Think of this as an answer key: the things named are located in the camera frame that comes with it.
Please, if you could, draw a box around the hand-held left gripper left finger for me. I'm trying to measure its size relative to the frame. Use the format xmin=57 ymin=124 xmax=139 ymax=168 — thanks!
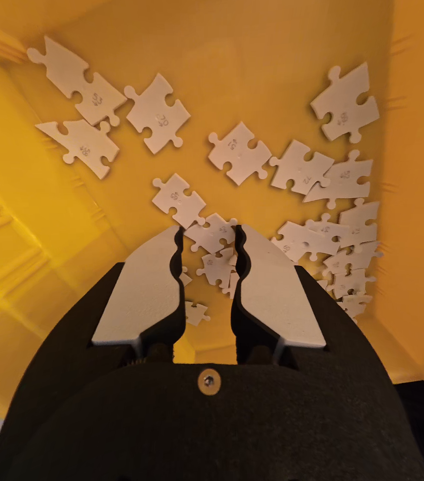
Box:
xmin=92 ymin=225 xmax=186 ymax=346

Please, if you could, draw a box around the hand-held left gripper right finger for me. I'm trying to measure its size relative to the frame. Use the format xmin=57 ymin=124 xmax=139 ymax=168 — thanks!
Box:
xmin=231 ymin=225 xmax=327 ymax=349

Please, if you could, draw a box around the heap of white puzzle pieces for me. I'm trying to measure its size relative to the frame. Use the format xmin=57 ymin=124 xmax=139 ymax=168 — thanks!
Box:
xmin=27 ymin=36 xmax=383 ymax=327

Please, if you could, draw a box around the yellow plastic bin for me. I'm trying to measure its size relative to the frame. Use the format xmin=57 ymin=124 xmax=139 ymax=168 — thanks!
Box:
xmin=0 ymin=0 xmax=424 ymax=419

